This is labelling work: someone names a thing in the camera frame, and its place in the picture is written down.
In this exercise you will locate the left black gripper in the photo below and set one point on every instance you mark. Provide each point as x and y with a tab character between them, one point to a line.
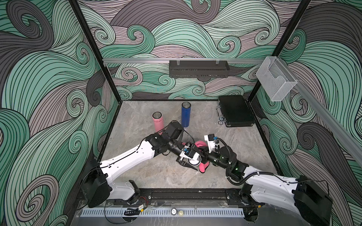
183	164

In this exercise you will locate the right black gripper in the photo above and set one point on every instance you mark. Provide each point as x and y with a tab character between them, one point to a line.
205	157

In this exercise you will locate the pink microfiber cloth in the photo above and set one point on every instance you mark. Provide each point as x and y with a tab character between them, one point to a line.
203	149

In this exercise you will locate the blue thermos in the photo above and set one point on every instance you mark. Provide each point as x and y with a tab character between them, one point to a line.
186	110

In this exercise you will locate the gold thermos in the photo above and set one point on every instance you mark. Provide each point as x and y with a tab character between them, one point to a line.
195	160

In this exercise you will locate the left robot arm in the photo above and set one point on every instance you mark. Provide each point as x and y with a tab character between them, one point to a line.
99	184

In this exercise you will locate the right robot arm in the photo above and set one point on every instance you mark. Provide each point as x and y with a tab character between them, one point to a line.
302	195

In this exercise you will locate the pink thermos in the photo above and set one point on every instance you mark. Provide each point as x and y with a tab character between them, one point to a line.
158	121

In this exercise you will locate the metal rings on case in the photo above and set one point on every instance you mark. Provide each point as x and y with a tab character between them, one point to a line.
220	117

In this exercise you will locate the black case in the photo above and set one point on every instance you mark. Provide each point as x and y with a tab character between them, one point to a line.
235	111

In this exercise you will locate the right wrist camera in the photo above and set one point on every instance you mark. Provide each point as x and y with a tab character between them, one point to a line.
212	143

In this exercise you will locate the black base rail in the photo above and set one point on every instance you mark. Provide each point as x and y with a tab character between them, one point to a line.
231	196

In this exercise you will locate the black wall shelf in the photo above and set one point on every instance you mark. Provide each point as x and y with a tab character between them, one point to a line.
200	69

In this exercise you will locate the clear plastic wall holder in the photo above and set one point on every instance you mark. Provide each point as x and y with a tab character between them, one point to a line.
276	78

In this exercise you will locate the white slotted cable duct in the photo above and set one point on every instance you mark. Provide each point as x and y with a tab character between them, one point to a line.
167	212

